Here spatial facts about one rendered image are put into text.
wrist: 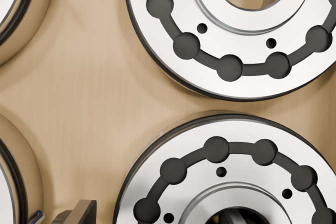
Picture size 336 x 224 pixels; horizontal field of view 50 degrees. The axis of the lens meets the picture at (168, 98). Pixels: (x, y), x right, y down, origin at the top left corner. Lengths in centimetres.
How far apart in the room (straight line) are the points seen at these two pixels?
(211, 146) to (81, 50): 8
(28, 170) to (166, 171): 7
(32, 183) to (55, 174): 2
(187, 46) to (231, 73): 2
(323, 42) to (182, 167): 8
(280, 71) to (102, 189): 10
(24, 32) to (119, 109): 6
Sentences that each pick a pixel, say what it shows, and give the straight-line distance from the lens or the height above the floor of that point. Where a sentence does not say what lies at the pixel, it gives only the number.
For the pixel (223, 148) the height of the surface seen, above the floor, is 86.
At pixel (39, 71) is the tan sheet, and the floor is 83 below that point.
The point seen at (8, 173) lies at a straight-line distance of 17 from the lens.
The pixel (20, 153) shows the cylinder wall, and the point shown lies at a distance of 18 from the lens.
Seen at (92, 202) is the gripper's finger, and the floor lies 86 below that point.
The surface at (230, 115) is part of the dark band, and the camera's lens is 16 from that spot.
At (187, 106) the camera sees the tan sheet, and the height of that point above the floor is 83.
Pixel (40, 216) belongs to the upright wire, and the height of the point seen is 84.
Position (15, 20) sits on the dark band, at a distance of 17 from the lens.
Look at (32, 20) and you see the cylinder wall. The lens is 18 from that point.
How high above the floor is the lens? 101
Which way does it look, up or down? 88 degrees down
